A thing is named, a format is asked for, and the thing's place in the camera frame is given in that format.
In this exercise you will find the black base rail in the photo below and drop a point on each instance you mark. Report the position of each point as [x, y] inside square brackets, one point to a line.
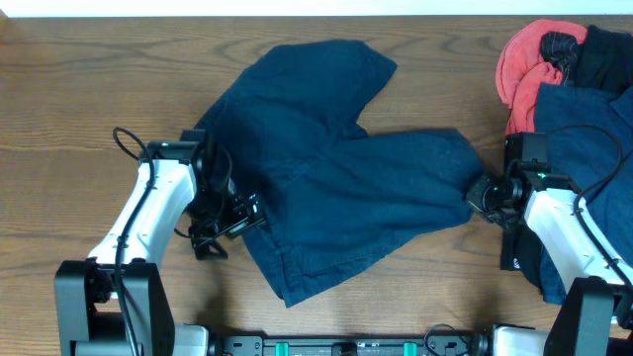
[439, 340]

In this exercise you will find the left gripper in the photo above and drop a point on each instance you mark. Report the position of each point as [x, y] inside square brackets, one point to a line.
[241, 222]

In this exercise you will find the navy blue shirt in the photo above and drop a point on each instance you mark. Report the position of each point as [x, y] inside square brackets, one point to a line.
[584, 127]

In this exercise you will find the black garment with logo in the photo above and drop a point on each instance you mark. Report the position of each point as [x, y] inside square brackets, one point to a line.
[521, 251]

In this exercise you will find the navy blue shorts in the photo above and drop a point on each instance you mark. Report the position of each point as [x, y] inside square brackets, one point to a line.
[336, 198]

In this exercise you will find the dark striped garment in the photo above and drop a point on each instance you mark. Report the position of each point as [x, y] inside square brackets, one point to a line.
[564, 52]

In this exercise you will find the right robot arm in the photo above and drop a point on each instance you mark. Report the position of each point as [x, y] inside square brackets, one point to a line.
[598, 281]

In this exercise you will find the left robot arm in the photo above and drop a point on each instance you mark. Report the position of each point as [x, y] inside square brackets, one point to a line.
[113, 302]

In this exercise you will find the red cloth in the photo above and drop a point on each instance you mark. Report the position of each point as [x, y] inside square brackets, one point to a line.
[521, 69]

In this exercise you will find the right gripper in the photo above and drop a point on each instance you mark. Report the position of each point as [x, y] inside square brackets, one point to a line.
[475, 198]

